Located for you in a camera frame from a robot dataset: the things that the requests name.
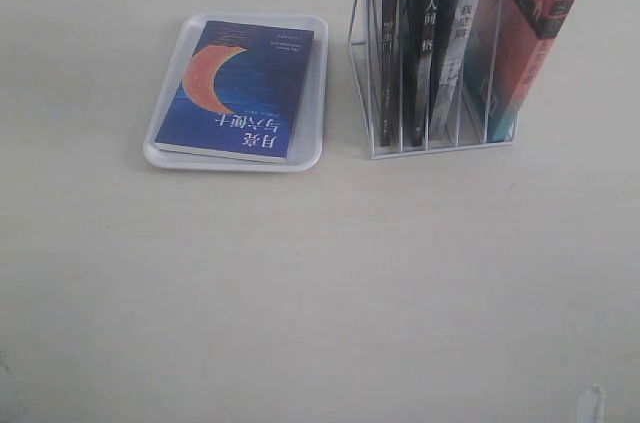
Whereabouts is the black spine book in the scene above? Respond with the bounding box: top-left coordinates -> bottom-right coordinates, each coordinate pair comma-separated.
404,0 -> 439,147

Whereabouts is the red cover book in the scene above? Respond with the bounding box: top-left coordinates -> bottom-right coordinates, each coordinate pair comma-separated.
463,0 -> 575,143

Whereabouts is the grey white spine book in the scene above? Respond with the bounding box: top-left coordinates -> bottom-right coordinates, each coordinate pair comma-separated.
429,0 -> 478,139

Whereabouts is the white object bottom edge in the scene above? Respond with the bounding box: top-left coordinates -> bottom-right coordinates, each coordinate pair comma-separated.
576,384 -> 605,423

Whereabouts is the white wire book rack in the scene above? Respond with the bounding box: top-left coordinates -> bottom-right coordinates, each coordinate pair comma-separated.
347,0 -> 518,159

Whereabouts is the white plastic tray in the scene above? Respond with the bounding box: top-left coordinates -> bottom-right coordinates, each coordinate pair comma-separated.
143,12 -> 328,173

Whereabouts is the dark brown spine book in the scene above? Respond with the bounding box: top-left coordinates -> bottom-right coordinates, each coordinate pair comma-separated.
373,0 -> 398,147

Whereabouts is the blue moon cover book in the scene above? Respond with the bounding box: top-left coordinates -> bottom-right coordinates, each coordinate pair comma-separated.
154,20 -> 314,163

